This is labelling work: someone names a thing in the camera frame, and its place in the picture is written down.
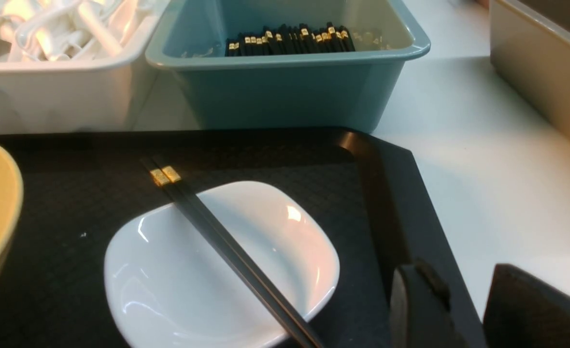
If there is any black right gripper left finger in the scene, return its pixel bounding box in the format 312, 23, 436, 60
390, 261, 469, 348

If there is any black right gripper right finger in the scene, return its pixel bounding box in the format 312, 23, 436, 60
483, 263, 570, 348

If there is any black chopstick gold band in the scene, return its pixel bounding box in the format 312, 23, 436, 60
140, 156, 314, 348
151, 154, 325, 348

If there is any white square sauce dish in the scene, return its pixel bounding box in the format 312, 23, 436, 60
104, 181, 340, 348

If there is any blue plastic chopstick bin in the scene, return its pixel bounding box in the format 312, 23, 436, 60
145, 0, 431, 132

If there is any large white plastic tub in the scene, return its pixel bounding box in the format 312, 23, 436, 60
489, 0, 570, 140

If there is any bundle of black chopsticks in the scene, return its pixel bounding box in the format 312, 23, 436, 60
225, 22, 364, 57

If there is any black plastic serving tray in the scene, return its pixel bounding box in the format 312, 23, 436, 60
0, 128, 487, 348

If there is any white plastic spoon bin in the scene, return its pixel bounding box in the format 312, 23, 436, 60
0, 0, 169, 134

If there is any pile of white soup spoons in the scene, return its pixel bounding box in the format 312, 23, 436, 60
0, 0, 159, 62

